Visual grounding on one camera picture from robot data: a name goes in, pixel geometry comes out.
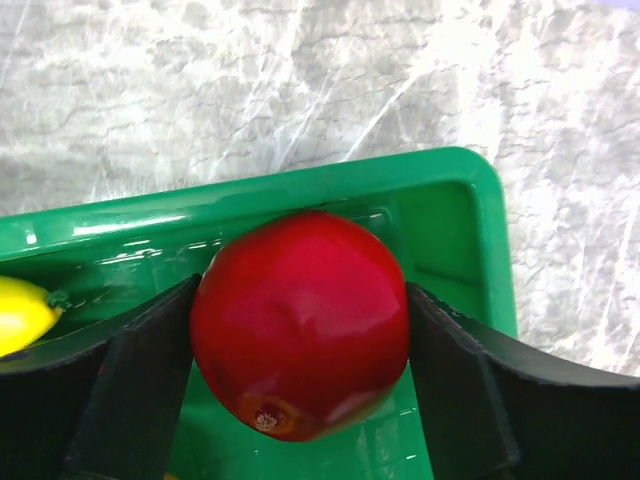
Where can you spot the red fake apple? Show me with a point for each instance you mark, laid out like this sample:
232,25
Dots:
300,327

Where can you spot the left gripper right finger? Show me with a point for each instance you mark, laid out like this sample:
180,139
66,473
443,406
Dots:
492,407

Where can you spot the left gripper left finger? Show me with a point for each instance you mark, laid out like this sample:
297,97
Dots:
102,402

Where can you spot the yellow fake banana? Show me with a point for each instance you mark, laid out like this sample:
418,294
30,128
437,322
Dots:
28,312

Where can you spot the green plastic tray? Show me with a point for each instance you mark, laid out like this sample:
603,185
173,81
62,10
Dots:
441,213

